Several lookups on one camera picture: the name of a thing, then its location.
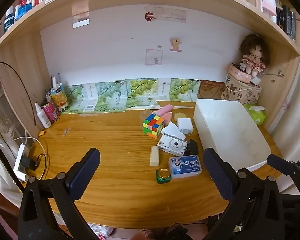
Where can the colourful puzzle cube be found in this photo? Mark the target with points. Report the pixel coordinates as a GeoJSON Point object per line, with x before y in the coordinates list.
{"type": "Point", "coordinates": [153, 126]}

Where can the green bottle with gold cap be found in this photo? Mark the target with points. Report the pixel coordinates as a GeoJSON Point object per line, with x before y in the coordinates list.
{"type": "Point", "coordinates": [163, 176]}

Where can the red can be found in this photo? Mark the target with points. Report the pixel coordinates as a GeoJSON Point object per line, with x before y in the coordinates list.
{"type": "Point", "coordinates": [50, 111]}

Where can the red wall sticker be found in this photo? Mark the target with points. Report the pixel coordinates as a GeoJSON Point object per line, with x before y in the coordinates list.
{"type": "Point", "coordinates": [149, 16]}

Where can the green tissue pack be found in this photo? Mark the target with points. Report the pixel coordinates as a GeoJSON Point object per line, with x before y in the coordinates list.
{"type": "Point", "coordinates": [256, 115]}

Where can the printed fabric bag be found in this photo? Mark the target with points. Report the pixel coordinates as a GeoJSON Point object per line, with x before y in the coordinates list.
{"type": "Point", "coordinates": [242, 92]}

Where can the black power adapter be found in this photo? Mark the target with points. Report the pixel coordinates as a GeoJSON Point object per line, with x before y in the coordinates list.
{"type": "Point", "coordinates": [192, 148]}

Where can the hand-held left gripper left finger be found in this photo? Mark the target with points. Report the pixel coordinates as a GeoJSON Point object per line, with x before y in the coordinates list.
{"type": "Point", "coordinates": [84, 171]}

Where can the blue label floss box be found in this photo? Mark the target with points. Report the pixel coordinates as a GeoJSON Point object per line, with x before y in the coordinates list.
{"type": "Point", "coordinates": [185, 166]}

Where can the grape printed cardboard sheet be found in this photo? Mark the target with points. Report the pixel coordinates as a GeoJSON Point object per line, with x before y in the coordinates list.
{"type": "Point", "coordinates": [140, 90]}
{"type": "Point", "coordinates": [108, 95]}
{"type": "Point", "coordinates": [75, 95]}
{"type": "Point", "coordinates": [182, 87]}

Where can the white plastic cover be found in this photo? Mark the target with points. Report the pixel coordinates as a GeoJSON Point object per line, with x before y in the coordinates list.
{"type": "Point", "coordinates": [172, 130]}

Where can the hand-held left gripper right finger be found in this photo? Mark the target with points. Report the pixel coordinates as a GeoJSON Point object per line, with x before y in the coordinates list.
{"type": "Point", "coordinates": [217, 172]}

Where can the white spray bottle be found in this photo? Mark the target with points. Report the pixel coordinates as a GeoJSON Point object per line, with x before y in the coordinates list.
{"type": "Point", "coordinates": [43, 118]}

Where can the black plug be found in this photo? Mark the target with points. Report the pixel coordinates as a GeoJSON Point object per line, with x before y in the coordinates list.
{"type": "Point", "coordinates": [28, 162]}

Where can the white compact camera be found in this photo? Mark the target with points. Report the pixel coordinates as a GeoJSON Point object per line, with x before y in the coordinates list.
{"type": "Point", "coordinates": [172, 145]}

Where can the orange carton pen holder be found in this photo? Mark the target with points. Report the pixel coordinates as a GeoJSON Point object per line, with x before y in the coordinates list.
{"type": "Point", "coordinates": [59, 98]}

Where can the brown cardboard box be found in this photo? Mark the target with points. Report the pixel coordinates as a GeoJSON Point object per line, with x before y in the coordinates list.
{"type": "Point", "coordinates": [211, 90]}

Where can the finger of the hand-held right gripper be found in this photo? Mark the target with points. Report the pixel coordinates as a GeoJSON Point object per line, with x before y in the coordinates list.
{"type": "Point", "coordinates": [280, 163]}

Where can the bear wall sticker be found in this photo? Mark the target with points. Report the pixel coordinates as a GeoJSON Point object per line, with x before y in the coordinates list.
{"type": "Point", "coordinates": [175, 44]}

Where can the beige round disc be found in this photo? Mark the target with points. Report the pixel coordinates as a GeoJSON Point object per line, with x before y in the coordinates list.
{"type": "Point", "coordinates": [180, 116]}

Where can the brown haired rag doll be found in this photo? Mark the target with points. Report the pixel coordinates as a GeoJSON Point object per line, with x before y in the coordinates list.
{"type": "Point", "coordinates": [253, 52]}

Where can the pink round box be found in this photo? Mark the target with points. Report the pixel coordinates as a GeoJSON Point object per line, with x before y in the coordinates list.
{"type": "Point", "coordinates": [241, 73]}

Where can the white power strip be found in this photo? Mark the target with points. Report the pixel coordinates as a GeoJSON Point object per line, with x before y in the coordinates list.
{"type": "Point", "coordinates": [21, 173]}

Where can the white charger plug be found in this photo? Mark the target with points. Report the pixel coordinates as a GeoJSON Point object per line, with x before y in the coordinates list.
{"type": "Point", "coordinates": [185, 125]}

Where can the white plastic bin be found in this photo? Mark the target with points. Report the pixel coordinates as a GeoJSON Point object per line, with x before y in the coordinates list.
{"type": "Point", "coordinates": [227, 130]}

